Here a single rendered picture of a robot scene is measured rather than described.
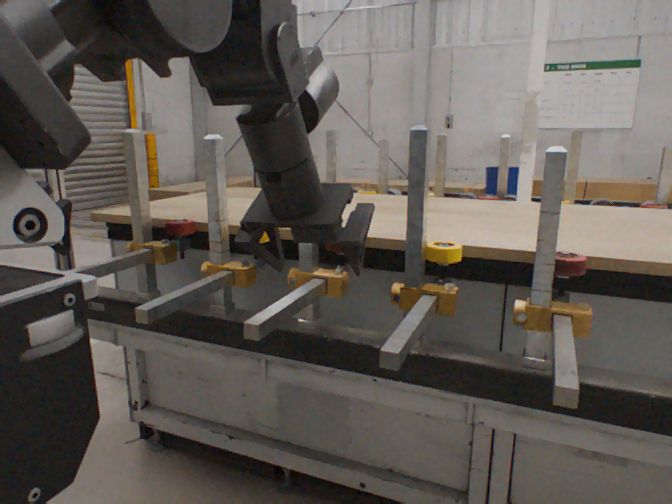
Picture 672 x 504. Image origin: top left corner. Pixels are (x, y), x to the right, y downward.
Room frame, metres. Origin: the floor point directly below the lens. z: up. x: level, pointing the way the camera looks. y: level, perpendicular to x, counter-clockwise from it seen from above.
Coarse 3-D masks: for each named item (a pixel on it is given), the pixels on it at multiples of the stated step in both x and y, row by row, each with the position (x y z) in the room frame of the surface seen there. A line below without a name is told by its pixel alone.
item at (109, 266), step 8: (176, 240) 1.34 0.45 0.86; (184, 240) 1.35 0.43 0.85; (144, 248) 1.25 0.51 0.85; (176, 248) 1.32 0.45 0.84; (184, 248) 1.35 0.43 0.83; (120, 256) 1.17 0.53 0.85; (128, 256) 1.17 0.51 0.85; (136, 256) 1.19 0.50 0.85; (144, 256) 1.21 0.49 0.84; (152, 256) 1.24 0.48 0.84; (88, 264) 1.09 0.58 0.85; (96, 264) 1.09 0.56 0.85; (104, 264) 1.10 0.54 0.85; (112, 264) 1.12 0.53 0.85; (120, 264) 1.14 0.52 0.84; (128, 264) 1.16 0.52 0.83; (136, 264) 1.19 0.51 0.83; (80, 272) 1.04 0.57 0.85; (88, 272) 1.06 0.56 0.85; (96, 272) 1.08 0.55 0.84; (104, 272) 1.10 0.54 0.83; (112, 272) 1.12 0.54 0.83
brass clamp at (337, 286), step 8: (296, 272) 1.08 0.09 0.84; (304, 272) 1.07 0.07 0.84; (320, 272) 1.07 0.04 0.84; (328, 272) 1.07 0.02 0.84; (344, 272) 1.07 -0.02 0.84; (288, 280) 1.08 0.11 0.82; (296, 280) 1.08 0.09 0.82; (304, 280) 1.07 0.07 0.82; (328, 280) 1.04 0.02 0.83; (336, 280) 1.04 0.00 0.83; (344, 280) 1.05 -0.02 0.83; (296, 288) 1.08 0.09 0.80; (328, 288) 1.04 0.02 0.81; (336, 288) 1.04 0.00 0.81; (344, 288) 1.05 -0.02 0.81; (336, 296) 1.04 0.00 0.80
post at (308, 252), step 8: (312, 152) 1.07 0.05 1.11; (304, 248) 1.08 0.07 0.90; (312, 248) 1.07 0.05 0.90; (304, 256) 1.08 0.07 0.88; (312, 256) 1.07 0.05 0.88; (304, 264) 1.08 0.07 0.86; (312, 264) 1.07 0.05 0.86; (312, 272) 1.07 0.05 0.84; (312, 304) 1.07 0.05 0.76; (304, 312) 1.08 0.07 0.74; (312, 312) 1.07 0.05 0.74; (312, 320) 1.07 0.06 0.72
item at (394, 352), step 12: (420, 300) 0.92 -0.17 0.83; (432, 300) 0.92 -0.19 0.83; (420, 312) 0.86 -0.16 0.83; (432, 312) 0.91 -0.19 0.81; (408, 324) 0.80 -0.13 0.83; (420, 324) 0.82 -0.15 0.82; (396, 336) 0.75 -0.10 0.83; (408, 336) 0.75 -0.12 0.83; (384, 348) 0.70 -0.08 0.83; (396, 348) 0.70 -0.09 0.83; (408, 348) 0.74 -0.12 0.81; (384, 360) 0.69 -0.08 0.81; (396, 360) 0.69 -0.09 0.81
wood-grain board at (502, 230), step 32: (256, 192) 2.08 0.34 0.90; (160, 224) 1.45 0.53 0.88; (384, 224) 1.35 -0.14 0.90; (448, 224) 1.35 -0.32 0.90; (480, 224) 1.35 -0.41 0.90; (512, 224) 1.35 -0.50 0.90; (576, 224) 1.35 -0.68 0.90; (608, 224) 1.35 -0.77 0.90; (640, 224) 1.35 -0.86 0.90; (480, 256) 1.08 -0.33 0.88; (512, 256) 1.05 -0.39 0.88; (608, 256) 0.99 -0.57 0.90; (640, 256) 0.99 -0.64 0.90
